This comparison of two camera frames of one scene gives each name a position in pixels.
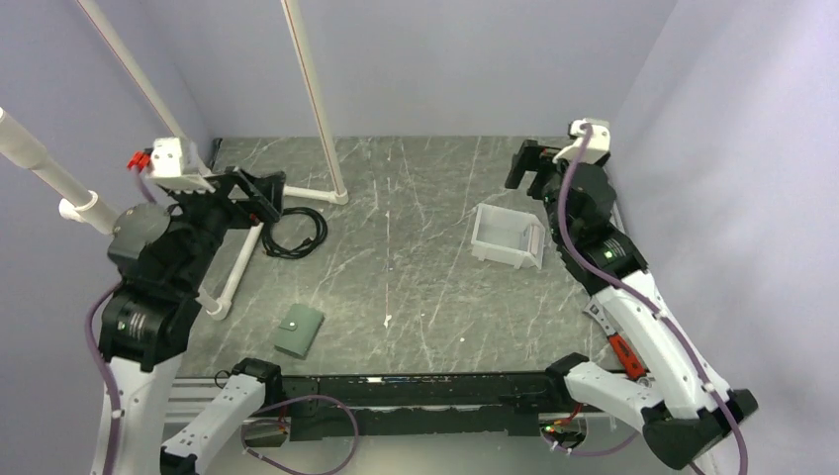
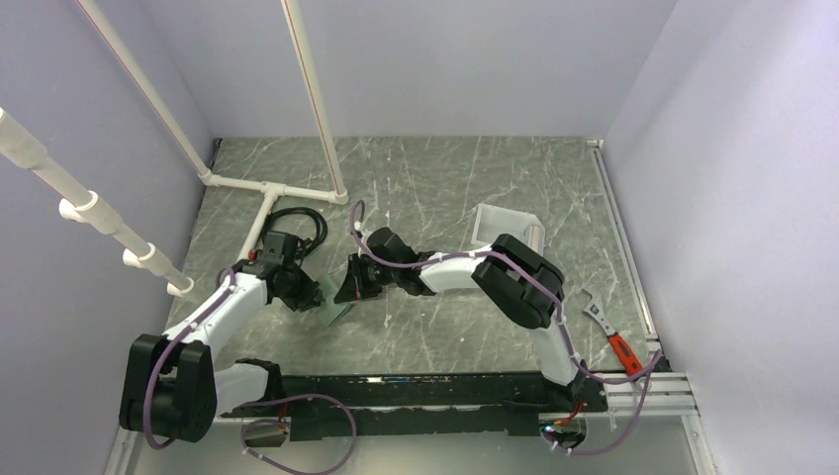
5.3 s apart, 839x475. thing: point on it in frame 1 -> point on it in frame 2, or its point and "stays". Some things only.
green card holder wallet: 299,330 -> 329,311
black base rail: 421,405 stays
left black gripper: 263,201 -> 304,300
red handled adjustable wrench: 622,350 stays
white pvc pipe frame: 84,205 stays
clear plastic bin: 508,237 stays
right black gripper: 531,157 -> 355,286
